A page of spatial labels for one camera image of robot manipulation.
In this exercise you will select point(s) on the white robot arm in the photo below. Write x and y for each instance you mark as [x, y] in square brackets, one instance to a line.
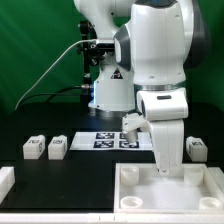
[143, 47]

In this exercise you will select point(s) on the white sheet with AprilTags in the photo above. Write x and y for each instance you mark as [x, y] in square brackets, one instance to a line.
[109, 141]

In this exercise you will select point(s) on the white square table top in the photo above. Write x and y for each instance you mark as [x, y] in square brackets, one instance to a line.
[194, 188]

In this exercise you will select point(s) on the white front edge strip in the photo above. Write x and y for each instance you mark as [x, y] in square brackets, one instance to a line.
[6, 218]

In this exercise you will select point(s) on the black camera stand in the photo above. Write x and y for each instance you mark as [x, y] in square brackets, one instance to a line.
[93, 53]

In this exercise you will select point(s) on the white obstacle block left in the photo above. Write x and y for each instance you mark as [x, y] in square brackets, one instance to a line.
[7, 180]

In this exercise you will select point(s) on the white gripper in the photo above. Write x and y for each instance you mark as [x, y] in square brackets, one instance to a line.
[167, 142]

